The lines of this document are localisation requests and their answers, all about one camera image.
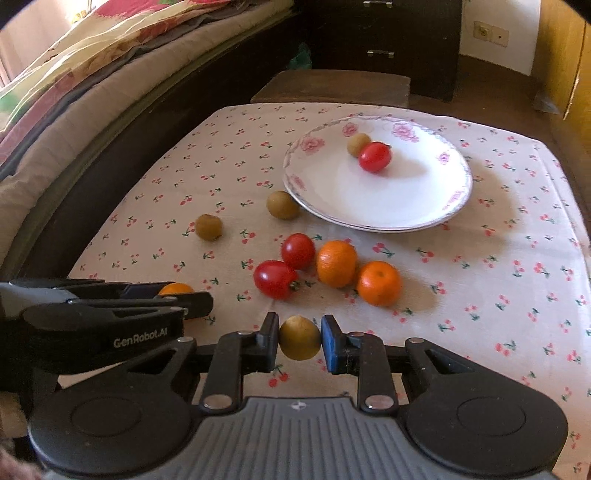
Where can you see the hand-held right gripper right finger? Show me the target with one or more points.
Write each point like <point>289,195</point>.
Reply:
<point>330,344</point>

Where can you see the bed with mattress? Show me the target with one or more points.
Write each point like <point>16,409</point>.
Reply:
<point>69,127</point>

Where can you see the red cherry tomato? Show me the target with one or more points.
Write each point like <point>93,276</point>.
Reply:
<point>298,250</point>
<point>274,279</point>
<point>375,158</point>

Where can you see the grey plastic scrap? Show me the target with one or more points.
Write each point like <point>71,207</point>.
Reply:
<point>545,100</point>

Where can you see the beige wall socket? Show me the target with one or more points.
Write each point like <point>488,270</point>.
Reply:
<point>491,32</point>

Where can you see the dark wooden dresser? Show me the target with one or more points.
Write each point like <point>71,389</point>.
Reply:
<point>415,41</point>

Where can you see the green plastic bag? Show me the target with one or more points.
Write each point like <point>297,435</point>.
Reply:
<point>300,57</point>

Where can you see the yellow wooden cabinet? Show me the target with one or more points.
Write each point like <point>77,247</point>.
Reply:
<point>561,46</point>

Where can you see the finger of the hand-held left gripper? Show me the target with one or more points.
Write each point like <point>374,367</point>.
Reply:
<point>194,304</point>
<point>143,290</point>

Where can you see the brown wooden stool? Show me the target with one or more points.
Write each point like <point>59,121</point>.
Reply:
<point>332,87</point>

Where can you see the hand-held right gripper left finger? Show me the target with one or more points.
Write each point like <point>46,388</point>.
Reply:
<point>270,339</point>

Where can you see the brown longan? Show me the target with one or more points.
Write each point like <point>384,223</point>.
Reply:
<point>208,227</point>
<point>300,339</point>
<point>283,205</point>
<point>356,142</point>

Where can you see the floral blanket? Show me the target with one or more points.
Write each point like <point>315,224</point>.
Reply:
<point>115,32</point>

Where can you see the white floral plate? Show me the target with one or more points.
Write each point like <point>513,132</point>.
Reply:
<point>392,198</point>

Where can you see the cherry print tablecloth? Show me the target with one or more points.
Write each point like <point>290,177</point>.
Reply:
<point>485,286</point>

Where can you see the dark bed frame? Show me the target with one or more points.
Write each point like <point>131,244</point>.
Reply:
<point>124,147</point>

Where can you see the small orange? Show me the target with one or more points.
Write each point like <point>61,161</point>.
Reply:
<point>379,284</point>
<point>336,263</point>
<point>176,289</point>

